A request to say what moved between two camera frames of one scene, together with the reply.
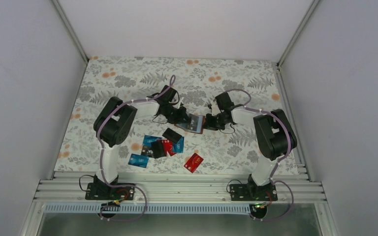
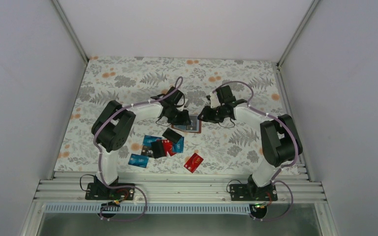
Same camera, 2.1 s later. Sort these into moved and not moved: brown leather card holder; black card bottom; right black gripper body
Moved: right black gripper body
Not moved: brown leather card holder; black card bottom
